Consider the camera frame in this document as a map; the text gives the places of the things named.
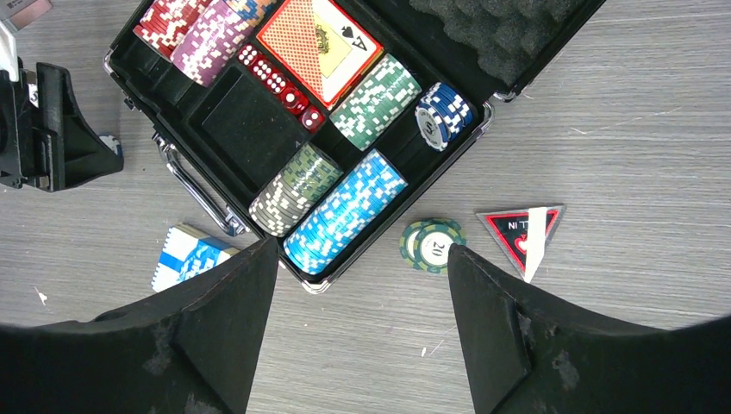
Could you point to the white paper scrap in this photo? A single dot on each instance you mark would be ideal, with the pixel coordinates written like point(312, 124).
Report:
point(536, 241)

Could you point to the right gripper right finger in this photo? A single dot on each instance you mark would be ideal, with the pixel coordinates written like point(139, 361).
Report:
point(529, 351)

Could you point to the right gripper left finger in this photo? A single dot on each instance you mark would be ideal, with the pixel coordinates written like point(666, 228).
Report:
point(194, 347)

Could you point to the green poker chip stack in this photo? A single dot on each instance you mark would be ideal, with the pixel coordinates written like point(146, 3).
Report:
point(376, 102)

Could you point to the blue playing card deck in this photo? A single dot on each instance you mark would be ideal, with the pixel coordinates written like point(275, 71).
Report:
point(187, 252)

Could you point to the grey camo chip stack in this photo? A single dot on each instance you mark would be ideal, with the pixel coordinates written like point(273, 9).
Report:
point(296, 188)

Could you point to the blue orange chip stack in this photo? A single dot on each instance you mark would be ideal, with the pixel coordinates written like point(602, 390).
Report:
point(252, 11)

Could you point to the red die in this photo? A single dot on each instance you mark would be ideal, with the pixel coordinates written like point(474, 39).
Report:
point(277, 83)
point(262, 69)
point(248, 55)
point(293, 100)
point(312, 119)

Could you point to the red poker chip stack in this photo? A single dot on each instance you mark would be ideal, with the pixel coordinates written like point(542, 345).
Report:
point(166, 22)

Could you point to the light blue chip stack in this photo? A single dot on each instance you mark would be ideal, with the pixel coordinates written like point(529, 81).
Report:
point(353, 204)

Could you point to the red triangle all-in button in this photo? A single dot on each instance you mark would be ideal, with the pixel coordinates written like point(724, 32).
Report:
point(509, 230)

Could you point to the dark green chip pile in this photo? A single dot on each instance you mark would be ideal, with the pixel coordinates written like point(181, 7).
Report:
point(424, 245)

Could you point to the purple poker chip stack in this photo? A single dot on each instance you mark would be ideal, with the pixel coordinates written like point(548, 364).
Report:
point(214, 37)

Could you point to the red playing card deck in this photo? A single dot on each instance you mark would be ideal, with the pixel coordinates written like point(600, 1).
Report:
point(321, 45)

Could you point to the black poker chip case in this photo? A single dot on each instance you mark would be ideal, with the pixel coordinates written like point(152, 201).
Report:
point(238, 135)

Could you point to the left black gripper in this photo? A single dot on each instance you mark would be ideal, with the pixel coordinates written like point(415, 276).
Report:
point(72, 153)

